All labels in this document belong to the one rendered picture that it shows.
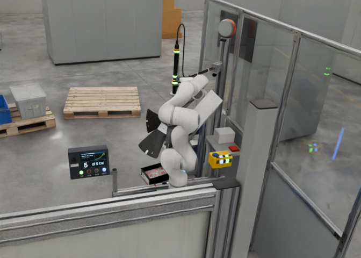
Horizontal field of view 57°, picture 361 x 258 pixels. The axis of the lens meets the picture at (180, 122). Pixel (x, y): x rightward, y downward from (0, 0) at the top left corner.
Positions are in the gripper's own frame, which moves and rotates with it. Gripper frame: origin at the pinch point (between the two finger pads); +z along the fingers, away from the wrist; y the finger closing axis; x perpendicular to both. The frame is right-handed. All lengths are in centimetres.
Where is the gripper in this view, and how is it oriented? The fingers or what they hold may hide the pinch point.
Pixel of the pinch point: (183, 77)
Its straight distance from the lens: 244.3
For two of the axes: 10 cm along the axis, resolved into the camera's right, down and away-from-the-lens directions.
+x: 0.6, -8.9, -4.6
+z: -2.9, -4.6, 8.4
